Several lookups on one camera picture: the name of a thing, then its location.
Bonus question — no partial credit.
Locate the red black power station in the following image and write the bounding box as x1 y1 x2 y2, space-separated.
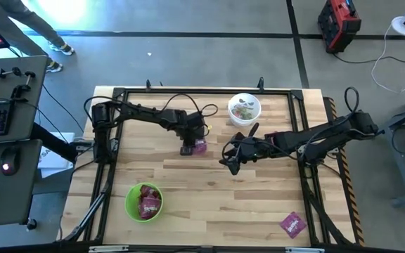
317 0 362 54

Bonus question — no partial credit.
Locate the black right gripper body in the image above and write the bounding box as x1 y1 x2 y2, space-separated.
236 136 271 164

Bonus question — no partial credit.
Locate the black desk leg bar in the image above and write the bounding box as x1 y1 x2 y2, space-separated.
30 122 80 164

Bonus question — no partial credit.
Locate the silver metal bracket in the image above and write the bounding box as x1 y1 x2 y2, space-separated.
285 247 326 253
88 245 129 253

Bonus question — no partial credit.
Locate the white plastic halloween bucket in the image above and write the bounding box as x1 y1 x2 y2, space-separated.
227 92 262 128

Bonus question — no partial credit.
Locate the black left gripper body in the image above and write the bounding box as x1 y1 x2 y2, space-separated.
177 112 209 147

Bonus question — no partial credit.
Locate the white cardboard box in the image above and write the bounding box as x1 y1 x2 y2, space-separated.
37 132 84 179

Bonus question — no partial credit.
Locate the black computer mouse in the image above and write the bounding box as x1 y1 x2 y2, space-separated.
0 145 21 176

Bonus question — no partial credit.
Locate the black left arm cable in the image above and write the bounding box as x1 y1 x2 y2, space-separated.
82 92 219 141

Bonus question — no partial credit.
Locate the grey metal table stand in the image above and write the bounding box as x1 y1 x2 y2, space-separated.
364 89 405 208

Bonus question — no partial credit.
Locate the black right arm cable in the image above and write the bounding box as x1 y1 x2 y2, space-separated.
219 86 361 167

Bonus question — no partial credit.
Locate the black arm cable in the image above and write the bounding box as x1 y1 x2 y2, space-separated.
219 86 361 167
82 92 219 141

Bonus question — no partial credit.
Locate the black floor cable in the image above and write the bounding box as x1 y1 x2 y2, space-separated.
331 52 405 78

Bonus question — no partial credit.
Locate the green plastic bucket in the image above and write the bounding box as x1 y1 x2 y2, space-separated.
124 181 165 223

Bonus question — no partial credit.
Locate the yellow black hazard tape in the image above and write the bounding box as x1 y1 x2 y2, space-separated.
323 96 365 247

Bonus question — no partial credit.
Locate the person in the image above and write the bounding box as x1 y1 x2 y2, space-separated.
0 0 76 74

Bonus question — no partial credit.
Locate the white floor cable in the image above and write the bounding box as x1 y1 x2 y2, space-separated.
370 22 405 94

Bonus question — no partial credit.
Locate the dark grey desk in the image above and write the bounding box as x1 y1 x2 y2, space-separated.
0 55 49 229

